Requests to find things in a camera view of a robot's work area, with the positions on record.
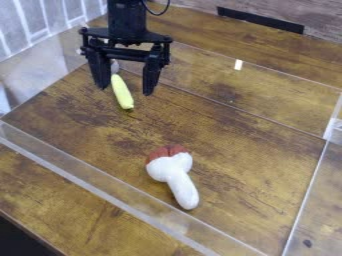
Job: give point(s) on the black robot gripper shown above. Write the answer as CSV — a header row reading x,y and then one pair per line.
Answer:
x,y
133,43

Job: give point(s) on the green spoon with metal bowl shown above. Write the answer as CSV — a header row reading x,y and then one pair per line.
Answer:
x,y
121,89

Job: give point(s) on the white plush mushroom toy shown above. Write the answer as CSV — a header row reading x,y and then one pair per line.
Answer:
x,y
167,165

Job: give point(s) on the clear acrylic corner bracket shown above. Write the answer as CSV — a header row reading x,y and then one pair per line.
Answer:
x,y
94,39

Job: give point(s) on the clear acrylic enclosure wall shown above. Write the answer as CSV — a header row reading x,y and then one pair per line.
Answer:
x,y
249,99

